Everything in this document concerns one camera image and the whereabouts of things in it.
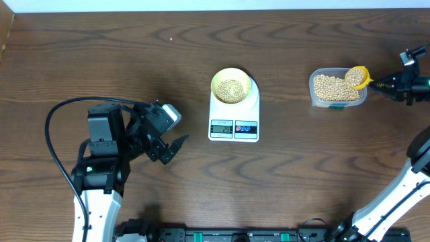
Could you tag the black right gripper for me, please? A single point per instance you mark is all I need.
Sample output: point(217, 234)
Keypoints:
point(402, 87)

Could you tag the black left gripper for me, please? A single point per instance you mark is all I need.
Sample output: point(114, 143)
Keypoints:
point(137, 117)

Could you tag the yellow plastic measuring scoop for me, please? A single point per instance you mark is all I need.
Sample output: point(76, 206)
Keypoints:
point(358, 77)

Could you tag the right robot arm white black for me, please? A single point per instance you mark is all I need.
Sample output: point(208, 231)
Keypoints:
point(411, 185)

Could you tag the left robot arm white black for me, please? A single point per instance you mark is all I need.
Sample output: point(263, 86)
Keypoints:
point(118, 135)

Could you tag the white digital kitchen scale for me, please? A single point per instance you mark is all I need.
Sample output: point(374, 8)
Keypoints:
point(235, 122)

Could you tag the soybeans in yellow bowl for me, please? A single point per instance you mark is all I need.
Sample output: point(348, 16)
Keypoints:
point(230, 91)

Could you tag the pale yellow bowl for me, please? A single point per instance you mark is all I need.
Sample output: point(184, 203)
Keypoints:
point(231, 73)

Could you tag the clear container of soybeans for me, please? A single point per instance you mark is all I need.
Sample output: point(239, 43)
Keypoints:
point(328, 89)

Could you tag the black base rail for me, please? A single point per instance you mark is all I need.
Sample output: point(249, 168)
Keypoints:
point(262, 235)

